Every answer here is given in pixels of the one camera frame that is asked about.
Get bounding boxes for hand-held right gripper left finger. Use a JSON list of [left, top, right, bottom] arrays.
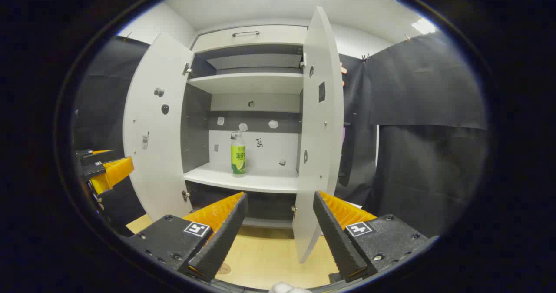
[[124, 192, 249, 283]]

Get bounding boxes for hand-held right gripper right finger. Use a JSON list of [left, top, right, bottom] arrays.
[[313, 191, 439, 283]]

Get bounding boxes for white cabinet door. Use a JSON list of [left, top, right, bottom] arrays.
[[123, 32, 195, 222], [292, 6, 344, 264]]

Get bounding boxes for clear bottle green label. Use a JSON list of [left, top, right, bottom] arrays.
[[231, 131, 246, 177]]

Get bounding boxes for white cabinet shelf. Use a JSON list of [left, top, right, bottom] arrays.
[[187, 73, 304, 95], [205, 53, 303, 70], [184, 163, 300, 194]]

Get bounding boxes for white cabinet drawer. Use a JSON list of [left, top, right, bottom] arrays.
[[191, 25, 308, 53]]

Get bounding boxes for black backdrop cloth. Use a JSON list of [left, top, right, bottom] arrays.
[[72, 31, 489, 237]]

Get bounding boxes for ceiling light panel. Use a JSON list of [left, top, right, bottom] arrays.
[[412, 18, 436, 35]]

